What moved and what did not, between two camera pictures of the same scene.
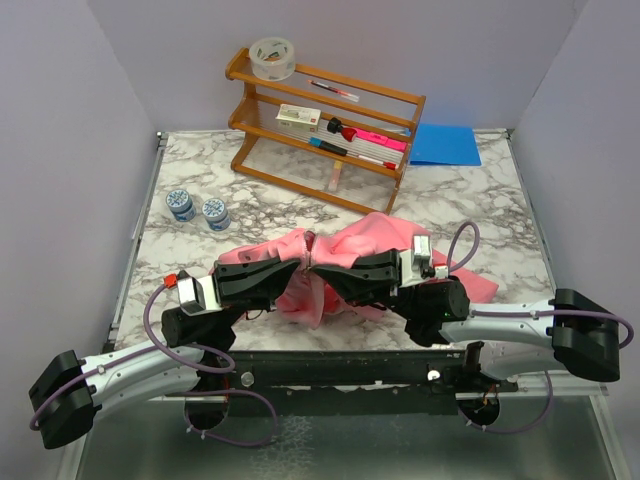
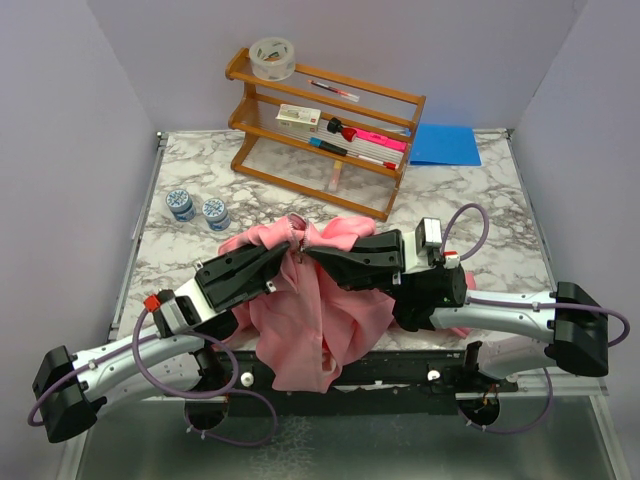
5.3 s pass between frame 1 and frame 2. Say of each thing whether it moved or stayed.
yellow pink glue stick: stayed
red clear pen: stayed
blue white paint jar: stayed
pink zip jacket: moved
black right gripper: moved
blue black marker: stayed
